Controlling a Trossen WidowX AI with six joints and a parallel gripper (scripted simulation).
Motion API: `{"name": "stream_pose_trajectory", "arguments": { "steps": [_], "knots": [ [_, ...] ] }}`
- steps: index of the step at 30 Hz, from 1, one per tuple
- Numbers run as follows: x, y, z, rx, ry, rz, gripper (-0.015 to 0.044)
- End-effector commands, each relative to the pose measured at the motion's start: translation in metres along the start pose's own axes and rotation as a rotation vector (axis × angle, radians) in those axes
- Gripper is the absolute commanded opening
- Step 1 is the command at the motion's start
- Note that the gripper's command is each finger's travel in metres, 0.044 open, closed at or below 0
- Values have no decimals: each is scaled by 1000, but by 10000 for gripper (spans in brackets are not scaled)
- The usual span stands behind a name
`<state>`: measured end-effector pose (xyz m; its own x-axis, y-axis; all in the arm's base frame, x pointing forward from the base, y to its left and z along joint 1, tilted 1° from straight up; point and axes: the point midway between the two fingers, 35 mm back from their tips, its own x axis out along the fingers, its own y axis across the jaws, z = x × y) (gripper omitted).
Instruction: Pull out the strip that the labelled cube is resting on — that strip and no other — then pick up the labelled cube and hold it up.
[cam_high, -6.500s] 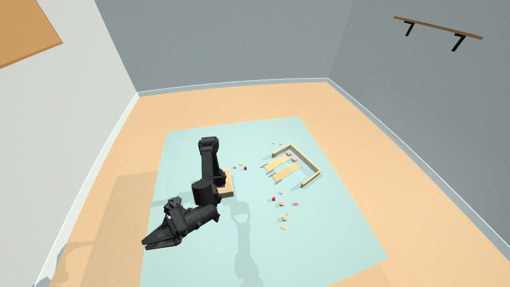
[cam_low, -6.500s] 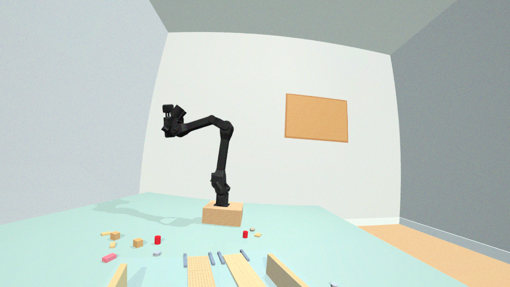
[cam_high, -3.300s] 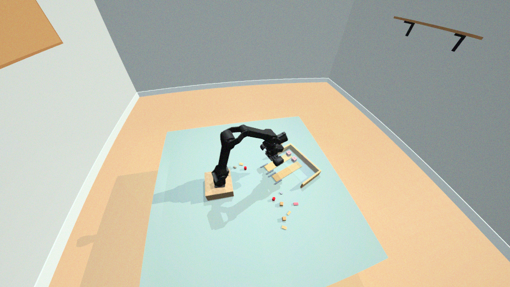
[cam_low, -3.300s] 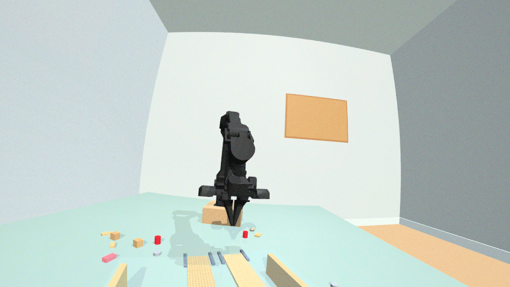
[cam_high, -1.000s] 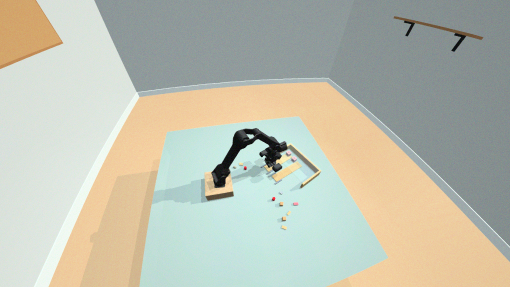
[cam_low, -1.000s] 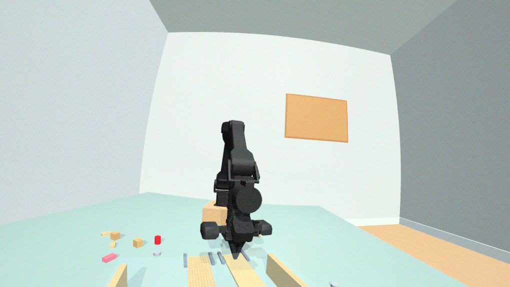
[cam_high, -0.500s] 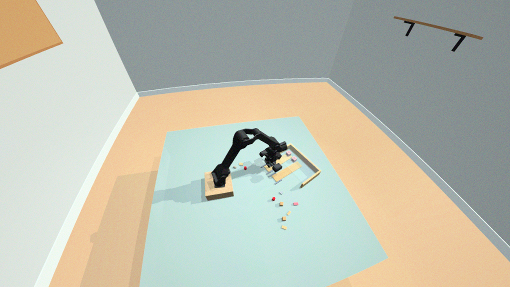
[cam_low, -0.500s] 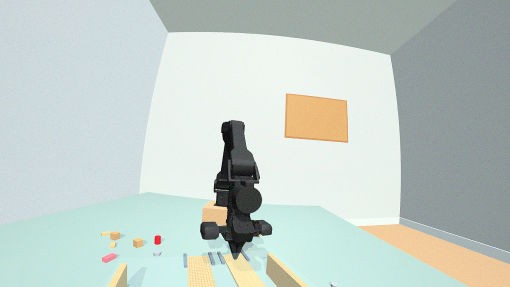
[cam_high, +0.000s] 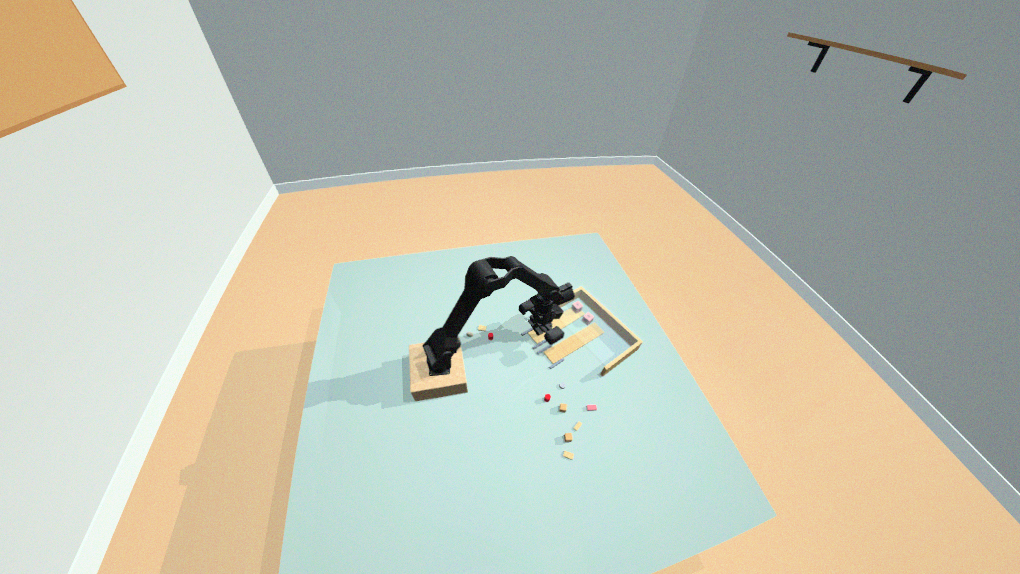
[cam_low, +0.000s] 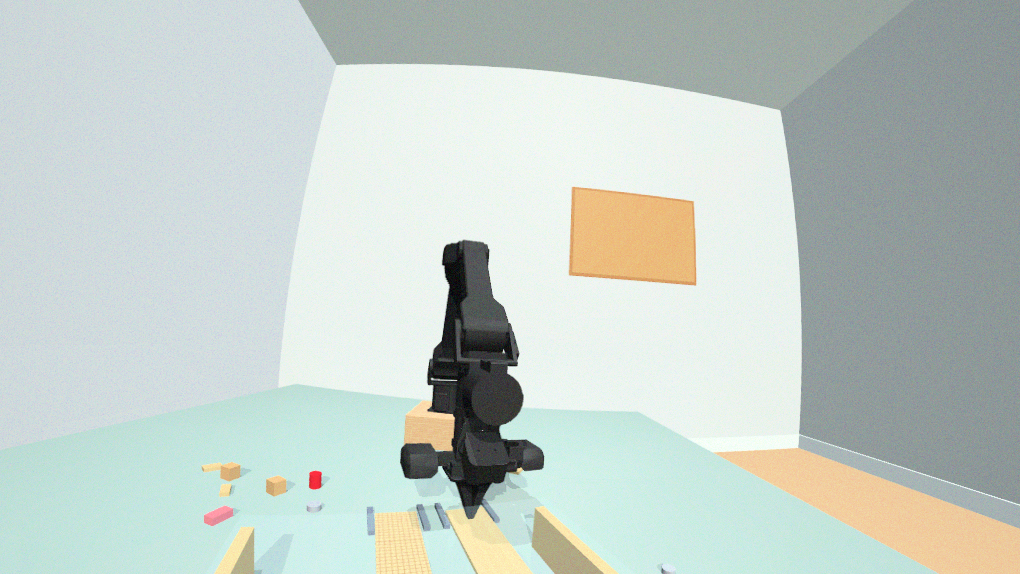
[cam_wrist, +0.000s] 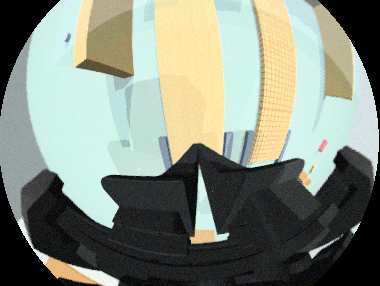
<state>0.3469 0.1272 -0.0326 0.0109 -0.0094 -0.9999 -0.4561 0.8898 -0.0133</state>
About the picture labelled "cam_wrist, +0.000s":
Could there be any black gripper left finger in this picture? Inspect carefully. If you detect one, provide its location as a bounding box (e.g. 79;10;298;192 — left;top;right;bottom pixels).
101;143;199;237

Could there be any pink rectangular block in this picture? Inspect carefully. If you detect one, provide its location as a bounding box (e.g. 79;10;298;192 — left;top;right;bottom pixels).
319;139;327;152

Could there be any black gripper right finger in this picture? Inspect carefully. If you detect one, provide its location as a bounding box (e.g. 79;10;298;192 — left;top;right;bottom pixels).
197;143;306;235

